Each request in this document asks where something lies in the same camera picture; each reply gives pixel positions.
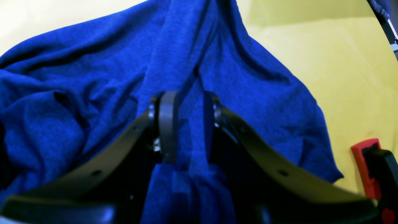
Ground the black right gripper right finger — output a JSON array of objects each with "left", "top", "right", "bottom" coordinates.
[{"left": 204, "top": 91, "right": 378, "bottom": 224}]

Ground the yellow table cloth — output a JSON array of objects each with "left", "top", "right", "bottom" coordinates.
[{"left": 1, "top": 0, "right": 397, "bottom": 194}]

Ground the blue long-sleeve shirt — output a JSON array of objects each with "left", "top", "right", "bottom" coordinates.
[{"left": 1, "top": 0, "right": 343, "bottom": 224}]

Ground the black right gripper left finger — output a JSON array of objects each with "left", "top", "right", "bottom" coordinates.
[{"left": 1, "top": 91, "right": 178, "bottom": 224}]

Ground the red clamp top right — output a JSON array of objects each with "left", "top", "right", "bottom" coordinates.
[{"left": 351, "top": 138, "right": 398, "bottom": 224}]

